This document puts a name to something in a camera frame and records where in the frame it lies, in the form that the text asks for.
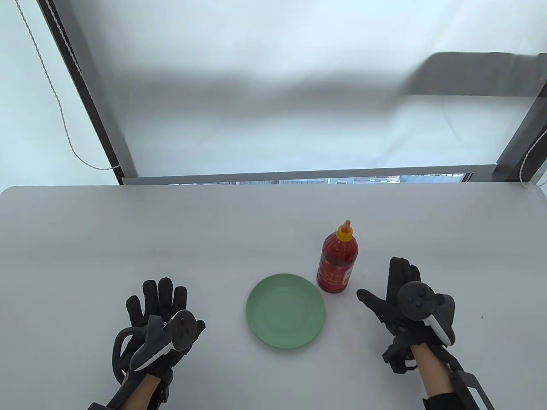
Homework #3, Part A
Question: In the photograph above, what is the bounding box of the white twisted cord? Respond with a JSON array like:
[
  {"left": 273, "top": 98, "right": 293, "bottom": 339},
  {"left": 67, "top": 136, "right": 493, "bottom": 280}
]
[
  {"left": 15, "top": 0, "right": 122, "bottom": 171},
  {"left": 515, "top": 124, "right": 547, "bottom": 186}
]

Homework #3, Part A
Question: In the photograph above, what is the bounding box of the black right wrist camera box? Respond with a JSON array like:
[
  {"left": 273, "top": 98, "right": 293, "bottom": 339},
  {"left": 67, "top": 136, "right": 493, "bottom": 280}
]
[{"left": 444, "top": 369, "right": 496, "bottom": 410}]

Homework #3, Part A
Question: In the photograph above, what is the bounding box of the white backdrop sheet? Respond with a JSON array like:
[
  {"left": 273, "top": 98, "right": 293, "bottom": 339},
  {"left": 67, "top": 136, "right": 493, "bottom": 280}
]
[{"left": 64, "top": 0, "right": 547, "bottom": 176}]

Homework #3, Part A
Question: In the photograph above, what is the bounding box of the black white right hand controller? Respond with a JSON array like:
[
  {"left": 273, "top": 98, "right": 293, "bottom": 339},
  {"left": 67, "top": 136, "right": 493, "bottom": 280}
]
[{"left": 397, "top": 282, "right": 456, "bottom": 346}]

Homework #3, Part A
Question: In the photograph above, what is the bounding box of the black white left hand controller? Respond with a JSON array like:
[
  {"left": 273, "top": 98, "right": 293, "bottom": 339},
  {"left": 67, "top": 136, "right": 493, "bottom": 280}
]
[{"left": 112, "top": 310, "right": 197, "bottom": 378}]

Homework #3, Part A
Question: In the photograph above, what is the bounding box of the person's right hand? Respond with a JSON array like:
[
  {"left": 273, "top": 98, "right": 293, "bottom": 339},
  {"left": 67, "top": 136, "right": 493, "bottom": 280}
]
[{"left": 357, "top": 256, "right": 456, "bottom": 375}]

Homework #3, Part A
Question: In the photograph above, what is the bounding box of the black white hand controller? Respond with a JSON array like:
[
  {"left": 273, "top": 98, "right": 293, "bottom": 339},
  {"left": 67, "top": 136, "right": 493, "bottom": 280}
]
[
  {"left": 397, "top": 282, "right": 456, "bottom": 346},
  {"left": 112, "top": 310, "right": 197, "bottom": 378}
]

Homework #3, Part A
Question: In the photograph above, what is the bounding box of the person's right forearm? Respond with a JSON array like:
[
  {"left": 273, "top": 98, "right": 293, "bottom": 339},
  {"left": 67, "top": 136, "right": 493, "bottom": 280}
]
[{"left": 410, "top": 344, "right": 456, "bottom": 400}]

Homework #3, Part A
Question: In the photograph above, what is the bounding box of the red ketchup bottle yellow cap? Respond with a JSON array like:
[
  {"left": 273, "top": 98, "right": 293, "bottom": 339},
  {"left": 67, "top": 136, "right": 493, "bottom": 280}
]
[{"left": 317, "top": 225, "right": 359, "bottom": 294}]

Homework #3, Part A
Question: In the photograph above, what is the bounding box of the person's left forearm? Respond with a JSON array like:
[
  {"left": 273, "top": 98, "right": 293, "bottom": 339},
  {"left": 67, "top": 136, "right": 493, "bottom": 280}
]
[{"left": 115, "top": 371, "right": 162, "bottom": 410}]

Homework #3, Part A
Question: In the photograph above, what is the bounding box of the dark metal frame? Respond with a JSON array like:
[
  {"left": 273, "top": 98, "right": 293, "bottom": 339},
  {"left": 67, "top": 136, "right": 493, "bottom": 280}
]
[{"left": 36, "top": 0, "right": 547, "bottom": 185}]

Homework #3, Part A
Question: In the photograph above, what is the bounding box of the green plate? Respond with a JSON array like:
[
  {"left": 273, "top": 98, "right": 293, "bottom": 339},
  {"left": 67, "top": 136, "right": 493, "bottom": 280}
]
[{"left": 246, "top": 274, "right": 326, "bottom": 350}]

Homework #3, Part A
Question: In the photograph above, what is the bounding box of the person's left hand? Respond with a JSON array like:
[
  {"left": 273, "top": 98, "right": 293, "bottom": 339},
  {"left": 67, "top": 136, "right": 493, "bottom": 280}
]
[{"left": 115, "top": 278, "right": 206, "bottom": 381}]

